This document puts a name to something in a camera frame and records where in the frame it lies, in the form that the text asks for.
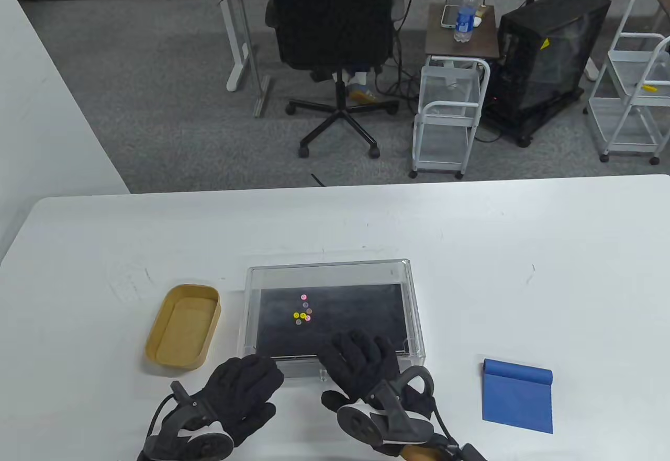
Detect person's left hand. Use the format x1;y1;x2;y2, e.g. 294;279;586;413
202;354;286;447

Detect person's right hand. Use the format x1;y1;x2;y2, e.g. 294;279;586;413
317;329;405;415

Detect black mat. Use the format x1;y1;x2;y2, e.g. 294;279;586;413
255;283;409;360

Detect black white wrist tracker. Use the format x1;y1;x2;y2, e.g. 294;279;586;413
335;366;437;456
139;380;235;461

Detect cluster of small coloured beads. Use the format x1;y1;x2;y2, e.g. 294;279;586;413
293;294;313;325

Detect clear plastic box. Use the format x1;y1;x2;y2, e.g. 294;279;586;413
238;258;428;383

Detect brown paper tray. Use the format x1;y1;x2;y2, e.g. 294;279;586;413
145;284;221;376

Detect blue folded cloth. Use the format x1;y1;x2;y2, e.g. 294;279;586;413
482;358;554;434

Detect white cart with brown top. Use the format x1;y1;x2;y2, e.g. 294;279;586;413
410;3;501;179

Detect black computer tower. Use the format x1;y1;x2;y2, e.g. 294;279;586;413
481;0;612;148

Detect black office chair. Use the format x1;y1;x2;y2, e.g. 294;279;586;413
264;0;401;159

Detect white desk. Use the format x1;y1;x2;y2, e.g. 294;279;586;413
167;0;504;118

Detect clear water bottle blue label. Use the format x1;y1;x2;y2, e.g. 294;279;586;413
453;0;480;43

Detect black tracker cable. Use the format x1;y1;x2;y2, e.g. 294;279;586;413
137;394;176;460
433;408;488;461

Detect black floor cables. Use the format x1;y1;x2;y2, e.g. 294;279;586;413
373;0;423;103

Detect white wire trolley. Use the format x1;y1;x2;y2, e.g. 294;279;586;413
583;0;670;165

